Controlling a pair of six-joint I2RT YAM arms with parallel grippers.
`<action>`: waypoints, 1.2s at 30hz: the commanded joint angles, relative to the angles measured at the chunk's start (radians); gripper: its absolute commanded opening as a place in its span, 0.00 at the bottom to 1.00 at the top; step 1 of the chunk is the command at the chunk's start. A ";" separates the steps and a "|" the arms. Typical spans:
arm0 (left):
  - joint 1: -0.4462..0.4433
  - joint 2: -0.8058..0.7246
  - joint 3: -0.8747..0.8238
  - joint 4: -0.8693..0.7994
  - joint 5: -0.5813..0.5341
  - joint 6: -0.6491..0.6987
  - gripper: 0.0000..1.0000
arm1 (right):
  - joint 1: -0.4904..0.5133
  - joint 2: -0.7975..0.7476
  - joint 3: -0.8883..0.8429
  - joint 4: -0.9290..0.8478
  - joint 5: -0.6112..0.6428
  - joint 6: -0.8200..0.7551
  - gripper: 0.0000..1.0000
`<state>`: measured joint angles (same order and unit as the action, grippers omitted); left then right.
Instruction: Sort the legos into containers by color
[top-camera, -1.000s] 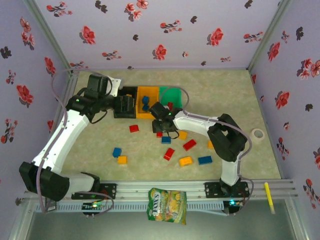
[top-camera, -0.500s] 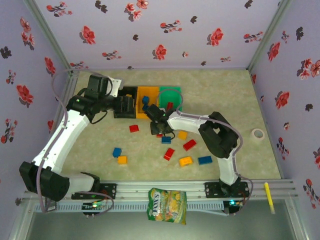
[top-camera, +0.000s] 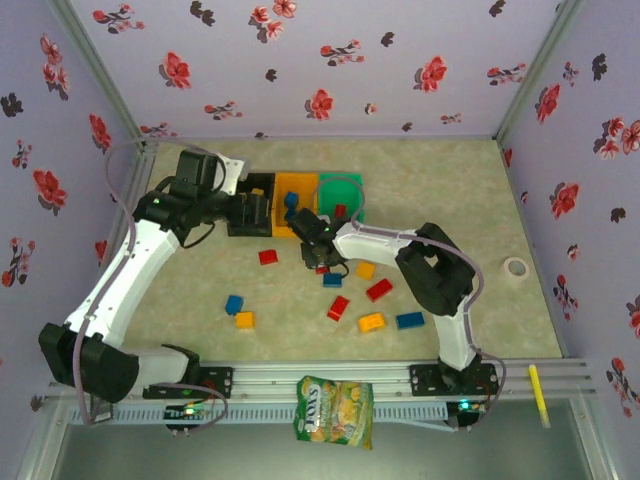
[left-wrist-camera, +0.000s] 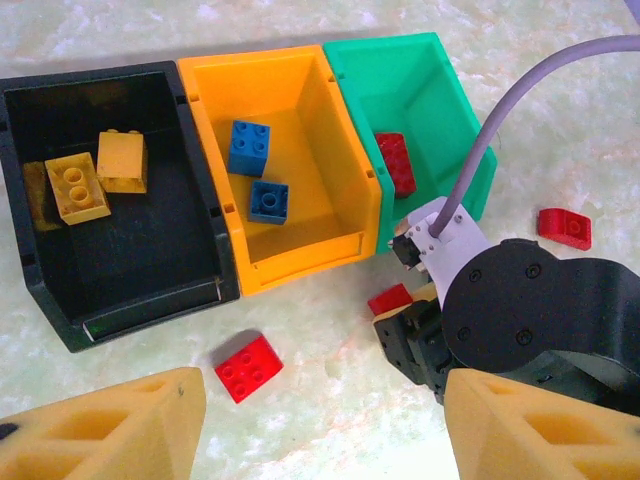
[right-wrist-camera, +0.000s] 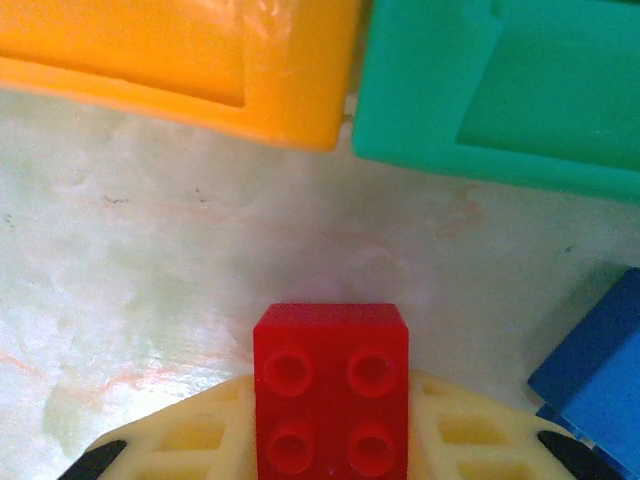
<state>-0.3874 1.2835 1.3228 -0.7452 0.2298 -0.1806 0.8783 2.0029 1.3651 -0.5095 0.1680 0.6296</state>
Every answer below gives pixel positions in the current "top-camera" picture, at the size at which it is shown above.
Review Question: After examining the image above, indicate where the green yellow candy bag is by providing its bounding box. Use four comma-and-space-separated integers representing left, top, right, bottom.
293, 375, 375, 451

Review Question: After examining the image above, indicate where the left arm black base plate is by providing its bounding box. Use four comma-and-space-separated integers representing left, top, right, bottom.
143, 367, 235, 400

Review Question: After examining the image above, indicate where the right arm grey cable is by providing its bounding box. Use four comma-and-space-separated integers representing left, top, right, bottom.
313, 178, 507, 430

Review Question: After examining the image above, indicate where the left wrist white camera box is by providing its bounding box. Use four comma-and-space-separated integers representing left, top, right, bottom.
218, 154, 249, 197

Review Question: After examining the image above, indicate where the green plastic container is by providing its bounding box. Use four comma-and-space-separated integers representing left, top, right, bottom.
317, 172, 366, 226

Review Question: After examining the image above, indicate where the long yellow lego brick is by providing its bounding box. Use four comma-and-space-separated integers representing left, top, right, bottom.
357, 312, 388, 335

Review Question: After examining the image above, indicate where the left arm grey cable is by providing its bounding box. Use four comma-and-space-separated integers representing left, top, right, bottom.
74, 138, 230, 434

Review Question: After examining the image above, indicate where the black plastic container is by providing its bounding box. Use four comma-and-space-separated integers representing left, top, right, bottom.
227, 172, 276, 238

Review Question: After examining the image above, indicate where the yellow marker pen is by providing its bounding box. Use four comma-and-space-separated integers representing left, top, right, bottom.
528, 364, 551, 429

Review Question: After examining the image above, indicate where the side aluminium frame rail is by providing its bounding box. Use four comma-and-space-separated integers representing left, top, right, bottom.
74, 139, 160, 362

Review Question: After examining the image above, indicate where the grey slotted cable duct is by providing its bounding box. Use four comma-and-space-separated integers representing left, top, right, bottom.
67, 403, 454, 427

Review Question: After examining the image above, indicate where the orange plastic container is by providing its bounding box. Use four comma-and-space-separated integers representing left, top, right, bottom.
271, 172, 321, 238

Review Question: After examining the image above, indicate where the long aluminium frame rail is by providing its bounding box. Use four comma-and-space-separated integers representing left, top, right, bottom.
49, 358, 596, 401

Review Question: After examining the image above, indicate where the white tape roll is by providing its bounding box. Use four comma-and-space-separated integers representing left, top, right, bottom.
502, 256, 531, 285

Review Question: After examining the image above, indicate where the thin black cable loop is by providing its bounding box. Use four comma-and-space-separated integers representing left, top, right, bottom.
178, 222, 217, 250

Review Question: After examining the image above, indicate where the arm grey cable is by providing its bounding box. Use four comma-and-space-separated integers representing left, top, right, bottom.
313, 178, 507, 430
74, 138, 230, 434

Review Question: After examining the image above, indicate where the long blue lego brick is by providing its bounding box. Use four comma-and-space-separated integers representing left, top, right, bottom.
395, 311, 426, 331

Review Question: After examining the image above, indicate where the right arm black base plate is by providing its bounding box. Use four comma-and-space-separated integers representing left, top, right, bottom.
408, 363, 500, 396

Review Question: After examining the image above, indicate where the aluminium corner post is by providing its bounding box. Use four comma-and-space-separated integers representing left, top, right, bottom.
494, 0, 584, 146
47, 0, 151, 146

